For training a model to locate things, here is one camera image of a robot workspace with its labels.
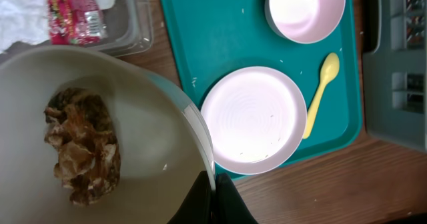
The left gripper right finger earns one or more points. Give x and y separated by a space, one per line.
228 205

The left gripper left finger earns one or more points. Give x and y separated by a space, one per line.
195 208

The white bowl with food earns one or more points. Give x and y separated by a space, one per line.
162 144

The pink bowl with rice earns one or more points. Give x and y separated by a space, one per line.
304 21

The red snack wrapper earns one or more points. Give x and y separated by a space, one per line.
75 22

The white napkin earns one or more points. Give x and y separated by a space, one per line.
23 21

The grey dishwasher rack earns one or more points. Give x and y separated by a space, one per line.
394 71

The white round plate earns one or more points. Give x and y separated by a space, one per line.
256 117

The brown food scrap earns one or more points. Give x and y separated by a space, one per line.
81 131

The yellow plastic spoon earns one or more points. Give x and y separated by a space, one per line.
328 72

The teal serving tray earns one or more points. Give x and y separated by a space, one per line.
213 38

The clear plastic bin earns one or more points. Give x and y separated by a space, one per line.
128 26

